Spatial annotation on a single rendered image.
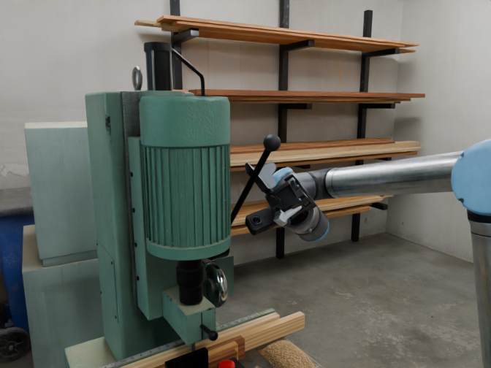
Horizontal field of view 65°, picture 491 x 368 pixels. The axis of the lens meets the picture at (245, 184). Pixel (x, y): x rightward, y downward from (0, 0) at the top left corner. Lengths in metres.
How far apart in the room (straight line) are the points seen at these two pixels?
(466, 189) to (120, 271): 0.76
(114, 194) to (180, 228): 0.26
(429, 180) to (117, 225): 0.71
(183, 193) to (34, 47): 2.44
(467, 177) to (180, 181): 0.48
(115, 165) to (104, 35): 2.25
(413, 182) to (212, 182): 0.47
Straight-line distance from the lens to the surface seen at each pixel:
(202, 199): 0.73
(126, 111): 0.92
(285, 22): 3.68
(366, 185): 1.04
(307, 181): 1.12
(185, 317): 0.85
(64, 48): 3.07
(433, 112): 4.40
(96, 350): 1.28
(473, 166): 0.71
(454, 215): 4.34
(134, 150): 0.88
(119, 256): 0.99
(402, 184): 0.98
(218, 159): 0.74
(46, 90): 3.04
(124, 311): 1.05
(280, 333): 1.07
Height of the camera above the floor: 1.49
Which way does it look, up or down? 12 degrees down
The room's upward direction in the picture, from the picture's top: straight up
